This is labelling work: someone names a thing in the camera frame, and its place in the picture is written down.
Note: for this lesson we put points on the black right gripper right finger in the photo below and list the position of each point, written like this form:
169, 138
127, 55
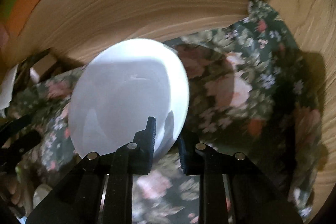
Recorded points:
190, 160

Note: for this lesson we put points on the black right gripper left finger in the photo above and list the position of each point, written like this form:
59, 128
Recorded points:
142, 159

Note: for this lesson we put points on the white bowl black dots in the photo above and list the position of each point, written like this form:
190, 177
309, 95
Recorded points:
120, 89

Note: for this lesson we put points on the left hand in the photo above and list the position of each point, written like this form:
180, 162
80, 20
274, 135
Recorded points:
16, 190

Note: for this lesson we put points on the white paper sheets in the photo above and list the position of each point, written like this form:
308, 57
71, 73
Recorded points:
7, 87

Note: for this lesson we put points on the small white box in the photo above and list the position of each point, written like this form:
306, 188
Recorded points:
42, 70

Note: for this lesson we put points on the dark floral tablecloth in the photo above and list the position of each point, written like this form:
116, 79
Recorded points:
251, 89

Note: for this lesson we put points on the orange paper note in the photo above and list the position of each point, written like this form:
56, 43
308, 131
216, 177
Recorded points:
20, 13

